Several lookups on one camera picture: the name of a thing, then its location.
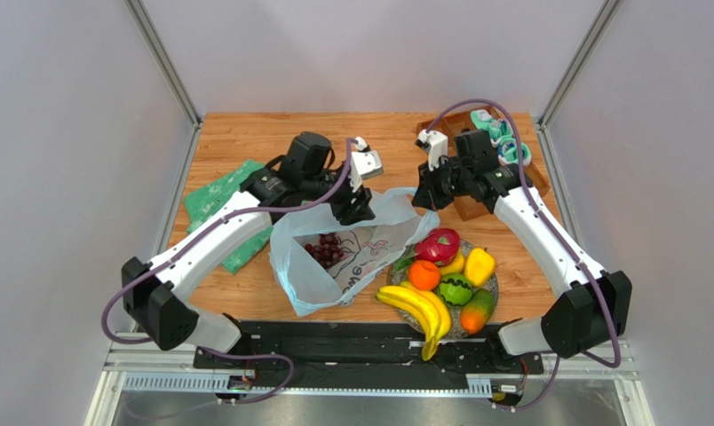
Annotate dark fake grapes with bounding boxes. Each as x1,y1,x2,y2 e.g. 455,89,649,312
304,233,345,270

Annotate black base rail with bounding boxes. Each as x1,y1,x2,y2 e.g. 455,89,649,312
193,320,544,391

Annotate green fake mango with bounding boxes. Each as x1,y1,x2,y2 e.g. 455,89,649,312
459,288,496,335

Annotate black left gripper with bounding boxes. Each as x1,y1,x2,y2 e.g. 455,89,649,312
303,162,377,228

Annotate green fake watermelon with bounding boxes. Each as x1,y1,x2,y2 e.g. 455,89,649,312
435,273,473,306

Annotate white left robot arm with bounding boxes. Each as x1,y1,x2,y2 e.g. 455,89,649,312
102,131,383,353

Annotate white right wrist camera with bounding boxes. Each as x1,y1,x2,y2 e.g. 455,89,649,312
416,130,448,171

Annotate green white sock far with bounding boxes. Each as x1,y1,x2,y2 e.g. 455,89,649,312
470,109,514,146

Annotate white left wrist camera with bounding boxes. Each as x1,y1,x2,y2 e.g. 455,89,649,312
348,137,384,193

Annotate green white sock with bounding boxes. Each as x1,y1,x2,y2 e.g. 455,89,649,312
470,109,514,146
496,138,533,167

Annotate orange fake fruit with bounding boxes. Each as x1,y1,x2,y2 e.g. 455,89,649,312
407,260,441,291

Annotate speckled round plate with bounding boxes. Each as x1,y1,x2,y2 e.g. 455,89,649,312
386,239,498,340

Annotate wooden compartment tray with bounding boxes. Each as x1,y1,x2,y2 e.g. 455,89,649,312
416,106,551,221

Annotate light blue plastic bag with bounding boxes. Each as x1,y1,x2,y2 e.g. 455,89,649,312
269,187,440,317

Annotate yellow fake banana bunch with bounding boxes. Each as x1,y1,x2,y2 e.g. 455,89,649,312
376,280,452,361

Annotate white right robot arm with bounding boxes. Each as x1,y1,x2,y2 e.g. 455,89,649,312
412,130,632,367

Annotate green white sock near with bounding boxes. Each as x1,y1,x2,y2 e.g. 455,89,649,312
496,138,533,167

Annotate red fake dragon fruit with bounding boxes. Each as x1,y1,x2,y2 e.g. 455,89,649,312
393,228,461,271

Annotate yellow fake bell pepper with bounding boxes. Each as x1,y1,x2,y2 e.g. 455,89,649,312
463,248,496,288

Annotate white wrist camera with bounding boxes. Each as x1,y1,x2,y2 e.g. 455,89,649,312
416,130,448,171
348,137,384,193

